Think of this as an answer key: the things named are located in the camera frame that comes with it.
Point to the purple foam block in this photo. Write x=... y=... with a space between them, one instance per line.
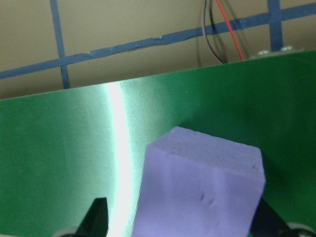
x=197 y=192

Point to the green belt conveyor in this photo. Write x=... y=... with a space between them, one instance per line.
x=61 y=148

